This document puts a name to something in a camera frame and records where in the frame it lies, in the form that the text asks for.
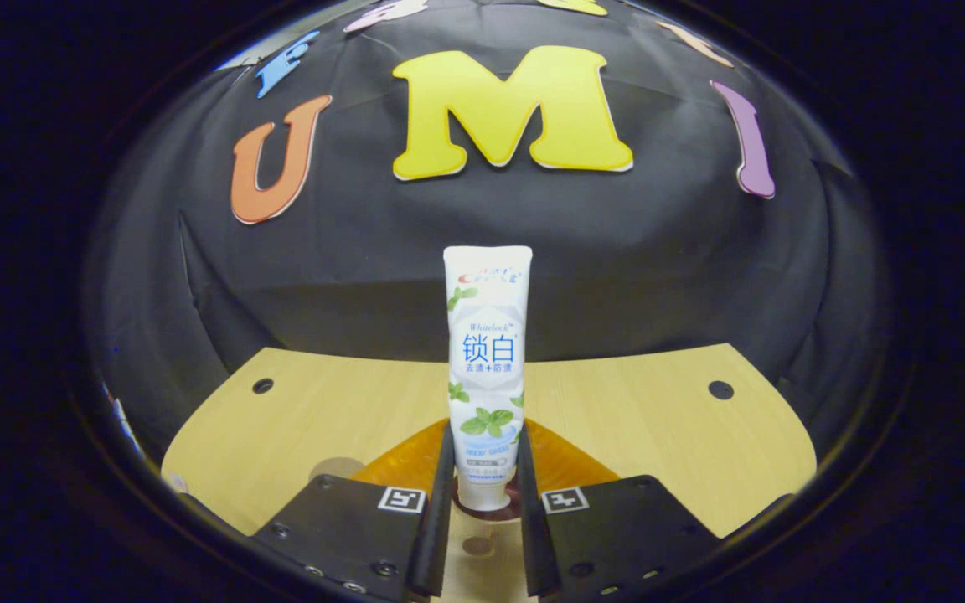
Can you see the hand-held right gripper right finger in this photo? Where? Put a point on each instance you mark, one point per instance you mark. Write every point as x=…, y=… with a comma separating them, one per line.
x=530, y=536

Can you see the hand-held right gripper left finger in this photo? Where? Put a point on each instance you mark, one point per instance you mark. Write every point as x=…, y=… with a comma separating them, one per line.
x=441, y=519

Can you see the round brown coaster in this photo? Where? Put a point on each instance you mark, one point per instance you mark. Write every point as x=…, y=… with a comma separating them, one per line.
x=336, y=467

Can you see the white toothpaste tube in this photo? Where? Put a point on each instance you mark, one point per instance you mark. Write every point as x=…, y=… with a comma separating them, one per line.
x=487, y=335

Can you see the wooden desktop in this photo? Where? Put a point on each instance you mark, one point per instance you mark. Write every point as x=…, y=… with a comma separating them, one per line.
x=633, y=419

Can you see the black backdrop cloth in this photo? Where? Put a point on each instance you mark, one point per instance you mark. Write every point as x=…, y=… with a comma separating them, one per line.
x=348, y=251

